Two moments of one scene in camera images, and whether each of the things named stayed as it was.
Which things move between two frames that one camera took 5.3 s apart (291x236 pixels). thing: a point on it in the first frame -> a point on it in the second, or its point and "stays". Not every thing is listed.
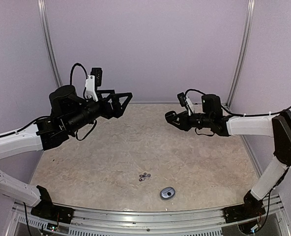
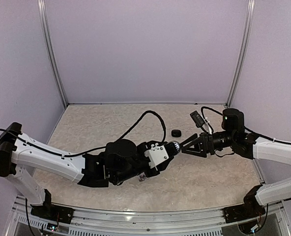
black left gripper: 117,110 -> 156,172
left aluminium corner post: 42,8 stays
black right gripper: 184,123 -> 205,145
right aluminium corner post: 244,50 stays
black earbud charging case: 170,116 -> 176,133
